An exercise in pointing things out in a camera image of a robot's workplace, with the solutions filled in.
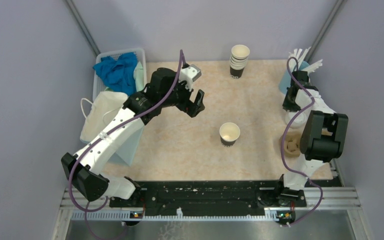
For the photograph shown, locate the light blue paper bag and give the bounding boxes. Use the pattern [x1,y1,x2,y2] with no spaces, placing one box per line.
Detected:
[80,91,144,166]

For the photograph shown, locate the single black paper cup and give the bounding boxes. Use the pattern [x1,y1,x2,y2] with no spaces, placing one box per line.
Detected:
[219,122,241,147]

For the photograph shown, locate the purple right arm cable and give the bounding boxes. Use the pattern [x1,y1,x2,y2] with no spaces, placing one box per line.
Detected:
[278,56,324,228]

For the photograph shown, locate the stack of plastic lids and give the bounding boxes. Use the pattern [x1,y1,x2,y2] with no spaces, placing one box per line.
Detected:
[284,111,308,129]

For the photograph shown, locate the white wrapped straws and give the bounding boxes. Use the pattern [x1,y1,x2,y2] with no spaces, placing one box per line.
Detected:
[288,46,323,74]

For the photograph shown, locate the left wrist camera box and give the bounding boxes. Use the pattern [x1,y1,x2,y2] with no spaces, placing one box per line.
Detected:
[178,64,202,92]

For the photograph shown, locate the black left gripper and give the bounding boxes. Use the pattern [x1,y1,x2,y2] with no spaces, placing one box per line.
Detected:
[160,72,205,117]

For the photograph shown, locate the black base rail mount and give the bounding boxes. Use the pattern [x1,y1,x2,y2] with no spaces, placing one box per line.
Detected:
[109,180,310,223]

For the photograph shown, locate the blue cloth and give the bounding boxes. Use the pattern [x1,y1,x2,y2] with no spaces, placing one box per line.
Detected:
[93,52,138,96]

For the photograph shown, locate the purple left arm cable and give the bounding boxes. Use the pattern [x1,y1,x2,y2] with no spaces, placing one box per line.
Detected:
[67,49,188,240]

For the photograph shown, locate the stack of paper cups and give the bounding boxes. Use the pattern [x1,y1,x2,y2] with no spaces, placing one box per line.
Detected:
[229,44,251,79]

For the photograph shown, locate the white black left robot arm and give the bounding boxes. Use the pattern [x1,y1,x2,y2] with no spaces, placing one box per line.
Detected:
[61,64,205,207]

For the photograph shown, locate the white plastic basket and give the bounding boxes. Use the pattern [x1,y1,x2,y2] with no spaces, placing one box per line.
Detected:
[92,48,147,99]

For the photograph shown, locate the blue straw holder cup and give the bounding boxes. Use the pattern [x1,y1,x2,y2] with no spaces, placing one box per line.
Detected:
[278,61,310,95]

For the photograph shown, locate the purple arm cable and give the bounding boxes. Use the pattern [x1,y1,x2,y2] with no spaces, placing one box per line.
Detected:
[278,56,324,228]
[67,49,188,240]

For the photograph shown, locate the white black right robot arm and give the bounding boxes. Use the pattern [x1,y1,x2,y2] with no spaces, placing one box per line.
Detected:
[273,70,349,206]

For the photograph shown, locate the brown pulp cup carrier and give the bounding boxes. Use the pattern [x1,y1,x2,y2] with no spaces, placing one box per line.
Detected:
[282,131,302,158]

